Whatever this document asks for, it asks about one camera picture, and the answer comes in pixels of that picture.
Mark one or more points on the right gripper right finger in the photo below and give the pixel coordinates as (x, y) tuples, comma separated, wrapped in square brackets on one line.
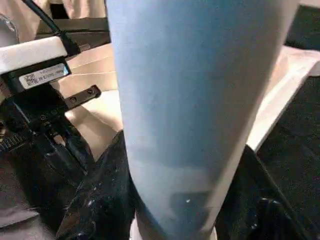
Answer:
[(255, 205)]

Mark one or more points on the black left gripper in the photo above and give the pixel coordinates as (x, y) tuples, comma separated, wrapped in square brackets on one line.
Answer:
[(25, 120)]

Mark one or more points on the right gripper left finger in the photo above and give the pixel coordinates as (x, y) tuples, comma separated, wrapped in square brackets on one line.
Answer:
[(100, 200)]

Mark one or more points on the white plastic table leg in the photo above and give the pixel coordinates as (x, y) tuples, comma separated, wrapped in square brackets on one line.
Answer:
[(187, 100)]

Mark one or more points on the white plastic table top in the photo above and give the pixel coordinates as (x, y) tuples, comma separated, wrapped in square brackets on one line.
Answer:
[(282, 82)]

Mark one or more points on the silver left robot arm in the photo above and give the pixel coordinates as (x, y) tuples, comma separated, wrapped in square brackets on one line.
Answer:
[(7, 30)]

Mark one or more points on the black work mat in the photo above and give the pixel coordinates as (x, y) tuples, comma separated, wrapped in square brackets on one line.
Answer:
[(295, 150)]

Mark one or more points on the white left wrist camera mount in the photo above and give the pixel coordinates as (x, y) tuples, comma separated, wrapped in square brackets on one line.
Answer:
[(32, 52)]

